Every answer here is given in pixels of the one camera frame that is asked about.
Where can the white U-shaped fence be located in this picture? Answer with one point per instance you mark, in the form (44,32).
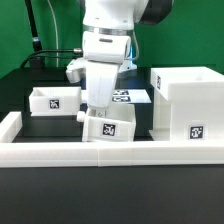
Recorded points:
(71,154)

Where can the white drawer box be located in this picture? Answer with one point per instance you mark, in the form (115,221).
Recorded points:
(55,101)
(118,125)

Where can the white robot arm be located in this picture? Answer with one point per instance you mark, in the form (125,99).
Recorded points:
(106,43)

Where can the white drawer cabinet housing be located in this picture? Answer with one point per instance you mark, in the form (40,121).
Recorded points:
(188,104)

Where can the white front drawer box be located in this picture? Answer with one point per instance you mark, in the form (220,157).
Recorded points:
(118,125)

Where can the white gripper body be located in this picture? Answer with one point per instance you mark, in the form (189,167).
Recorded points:
(100,80)

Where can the white fiducial marker sheet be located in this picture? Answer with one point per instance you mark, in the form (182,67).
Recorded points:
(130,96)

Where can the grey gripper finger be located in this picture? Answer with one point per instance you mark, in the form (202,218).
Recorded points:
(101,113)

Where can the white rear drawer box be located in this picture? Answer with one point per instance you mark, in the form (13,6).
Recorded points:
(55,101)

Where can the black camera stand pole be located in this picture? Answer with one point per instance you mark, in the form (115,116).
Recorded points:
(37,62)

